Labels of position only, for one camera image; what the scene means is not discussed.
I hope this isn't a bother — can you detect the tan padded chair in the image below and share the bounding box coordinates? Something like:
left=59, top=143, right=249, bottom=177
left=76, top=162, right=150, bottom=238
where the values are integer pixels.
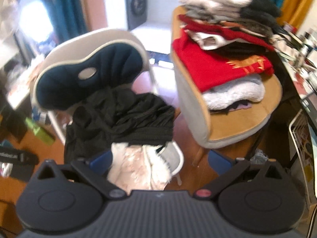
left=171, top=6, right=283, bottom=149

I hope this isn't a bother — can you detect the pink white garment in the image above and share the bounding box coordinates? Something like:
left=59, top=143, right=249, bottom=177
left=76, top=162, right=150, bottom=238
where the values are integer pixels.
left=107, top=143, right=172, bottom=194

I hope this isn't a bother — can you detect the red garment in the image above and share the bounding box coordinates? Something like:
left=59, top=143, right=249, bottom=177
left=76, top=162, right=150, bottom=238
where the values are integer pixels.
left=172, top=14, right=274, bottom=92

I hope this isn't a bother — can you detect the white chair with blue cushion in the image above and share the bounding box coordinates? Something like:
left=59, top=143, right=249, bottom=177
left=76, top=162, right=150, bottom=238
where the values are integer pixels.
left=32, top=29, right=182, bottom=179

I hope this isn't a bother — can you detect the teal curtain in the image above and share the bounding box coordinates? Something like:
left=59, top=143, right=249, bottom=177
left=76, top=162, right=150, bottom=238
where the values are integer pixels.
left=41, top=0, right=88, bottom=43

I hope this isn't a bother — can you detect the black washing machine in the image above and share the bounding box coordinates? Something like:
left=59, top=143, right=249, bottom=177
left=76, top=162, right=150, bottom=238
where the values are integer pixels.
left=126, top=0, right=148, bottom=30

